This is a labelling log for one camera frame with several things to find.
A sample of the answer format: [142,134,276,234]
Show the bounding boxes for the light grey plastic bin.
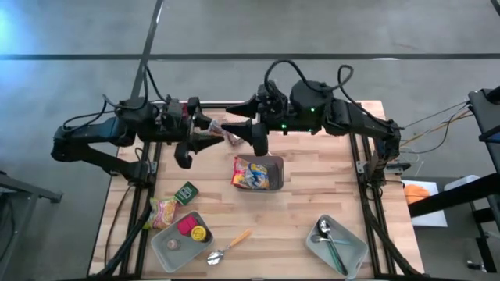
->
[150,210,215,273]
[305,214,369,280]

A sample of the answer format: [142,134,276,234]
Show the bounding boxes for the orange object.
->
[404,183,430,205]

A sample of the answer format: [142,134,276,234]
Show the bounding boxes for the coloured floor cables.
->
[390,101,473,157]

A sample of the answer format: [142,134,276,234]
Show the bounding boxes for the brown snack packet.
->
[206,119,245,148]

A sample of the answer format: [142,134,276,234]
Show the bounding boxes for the green box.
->
[173,181,199,207]

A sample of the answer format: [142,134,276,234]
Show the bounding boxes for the large silver spoon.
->
[317,218,349,276]

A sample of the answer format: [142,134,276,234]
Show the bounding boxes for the red yellow ramen packet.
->
[230,157,255,189]

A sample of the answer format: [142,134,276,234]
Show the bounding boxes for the small silver spoon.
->
[310,233,353,247]

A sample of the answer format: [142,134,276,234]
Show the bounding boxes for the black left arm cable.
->
[62,64,169,132]

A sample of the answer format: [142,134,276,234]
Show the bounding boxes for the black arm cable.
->
[263,59,391,130]
[62,64,169,132]

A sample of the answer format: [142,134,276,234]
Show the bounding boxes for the white plastic tub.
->
[444,174,480,192]

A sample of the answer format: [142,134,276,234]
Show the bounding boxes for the white paper sheet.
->
[402,179,448,228]

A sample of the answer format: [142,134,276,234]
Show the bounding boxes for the yellow lidded black spice jar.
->
[190,225,212,243]

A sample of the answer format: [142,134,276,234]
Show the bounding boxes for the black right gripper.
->
[220,84,292,157]

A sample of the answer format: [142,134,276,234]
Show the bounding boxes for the pink green ramen packet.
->
[143,196,180,230]

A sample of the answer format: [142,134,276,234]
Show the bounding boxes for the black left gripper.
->
[155,97,226,169]

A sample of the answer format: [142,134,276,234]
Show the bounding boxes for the dark grey plastic bin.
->
[234,154,285,192]

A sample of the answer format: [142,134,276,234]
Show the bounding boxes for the yellow handled spoon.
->
[206,229,253,266]

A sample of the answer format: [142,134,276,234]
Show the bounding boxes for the black table frame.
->
[89,100,425,279]

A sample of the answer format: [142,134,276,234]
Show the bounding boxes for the red box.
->
[177,215,199,237]

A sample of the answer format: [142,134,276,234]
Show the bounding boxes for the black side stand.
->
[0,171,63,266]
[408,85,500,274]

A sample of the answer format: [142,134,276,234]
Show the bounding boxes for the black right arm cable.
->
[263,59,391,130]

